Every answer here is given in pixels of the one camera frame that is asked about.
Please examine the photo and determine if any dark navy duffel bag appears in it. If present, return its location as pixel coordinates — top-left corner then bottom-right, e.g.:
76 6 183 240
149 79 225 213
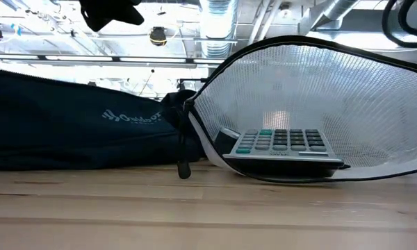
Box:
0 67 210 172

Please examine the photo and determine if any grey calculator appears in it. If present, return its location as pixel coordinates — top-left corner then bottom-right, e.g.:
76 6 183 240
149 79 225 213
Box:
222 128 352 179

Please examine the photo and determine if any clear mesh zip pouch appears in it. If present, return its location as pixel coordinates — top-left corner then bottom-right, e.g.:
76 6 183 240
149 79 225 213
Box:
175 34 417 185

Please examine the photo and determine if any long ceiling light strip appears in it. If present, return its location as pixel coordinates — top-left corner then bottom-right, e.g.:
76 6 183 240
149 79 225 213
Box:
0 53 227 67

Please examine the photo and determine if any black ceiling dome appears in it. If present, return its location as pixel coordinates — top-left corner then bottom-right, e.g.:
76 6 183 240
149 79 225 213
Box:
149 26 168 47

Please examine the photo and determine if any silver ventilation duct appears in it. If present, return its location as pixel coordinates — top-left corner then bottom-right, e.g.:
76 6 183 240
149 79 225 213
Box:
199 0 240 59

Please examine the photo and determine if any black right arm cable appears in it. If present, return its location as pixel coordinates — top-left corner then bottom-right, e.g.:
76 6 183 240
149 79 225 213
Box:
382 0 417 49

